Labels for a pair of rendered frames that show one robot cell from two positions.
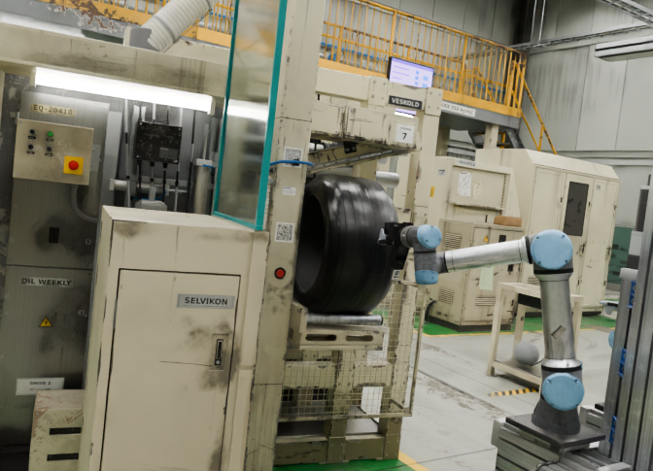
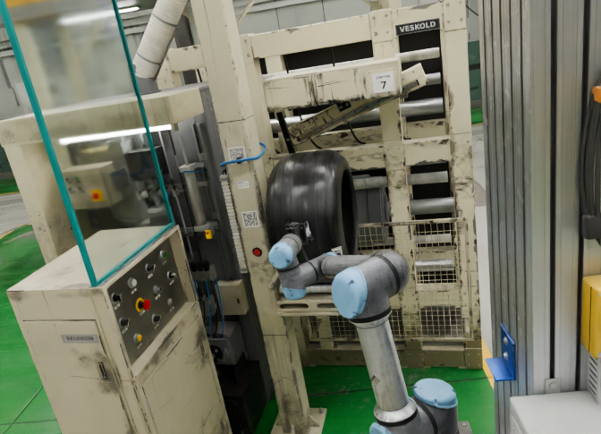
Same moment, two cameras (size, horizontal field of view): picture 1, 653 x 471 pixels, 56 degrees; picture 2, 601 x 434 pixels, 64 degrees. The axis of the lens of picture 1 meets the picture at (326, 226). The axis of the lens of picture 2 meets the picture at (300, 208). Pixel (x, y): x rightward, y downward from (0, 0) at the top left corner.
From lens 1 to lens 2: 1.68 m
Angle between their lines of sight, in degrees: 41
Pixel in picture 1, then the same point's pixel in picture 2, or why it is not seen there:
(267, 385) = (274, 336)
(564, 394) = not seen: outside the picture
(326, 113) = (292, 87)
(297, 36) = (206, 45)
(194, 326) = (80, 354)
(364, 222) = (291, 214)
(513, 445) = not seen: outside the picture
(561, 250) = (349, 299)
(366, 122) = (337, 83)
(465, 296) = not seen: outside the picture
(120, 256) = (19, 313)
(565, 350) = (383, 401)
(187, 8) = (152, 36)
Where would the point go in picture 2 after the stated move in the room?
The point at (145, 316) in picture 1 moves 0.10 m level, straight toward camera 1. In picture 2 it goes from (48, 348) to (25, 366)
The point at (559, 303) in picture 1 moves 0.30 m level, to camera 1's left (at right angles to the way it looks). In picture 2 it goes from (368, 352) to (277, 327)
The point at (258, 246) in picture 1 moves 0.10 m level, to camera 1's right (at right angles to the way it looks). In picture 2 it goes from (98, 298) to (115, 303)
